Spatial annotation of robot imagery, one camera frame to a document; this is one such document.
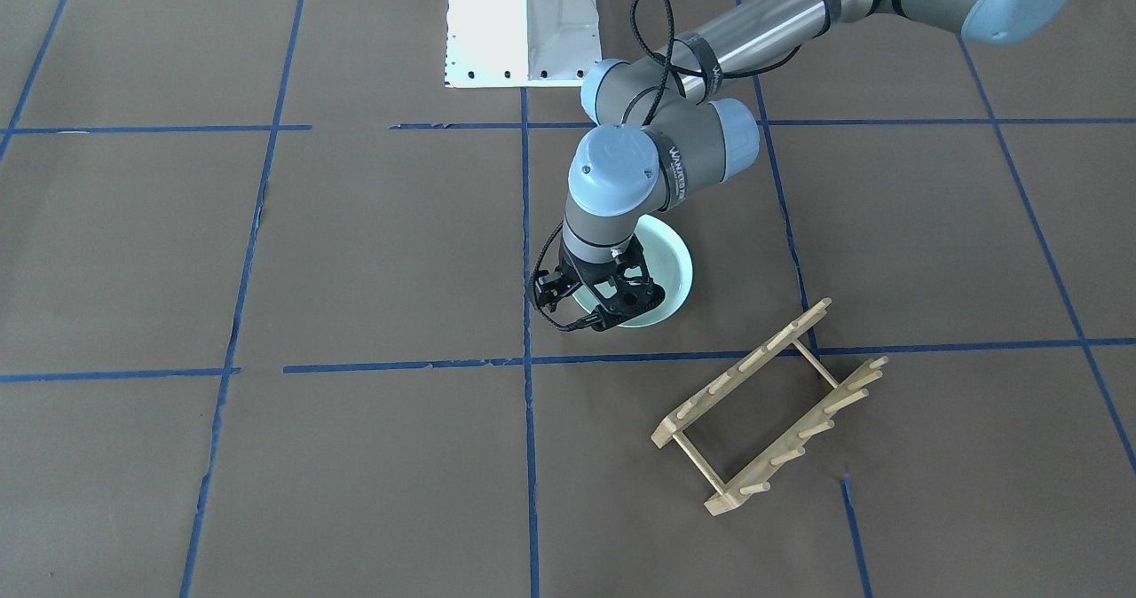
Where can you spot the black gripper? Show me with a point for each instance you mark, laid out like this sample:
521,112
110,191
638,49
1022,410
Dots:
579,271

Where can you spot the light green ceramic plate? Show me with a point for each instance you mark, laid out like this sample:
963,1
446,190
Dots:
670,270

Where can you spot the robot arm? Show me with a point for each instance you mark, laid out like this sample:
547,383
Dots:
660,132

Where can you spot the wooden dish rack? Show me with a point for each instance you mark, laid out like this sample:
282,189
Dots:
784,388

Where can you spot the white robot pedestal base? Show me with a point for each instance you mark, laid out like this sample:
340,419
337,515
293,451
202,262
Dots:
500,43

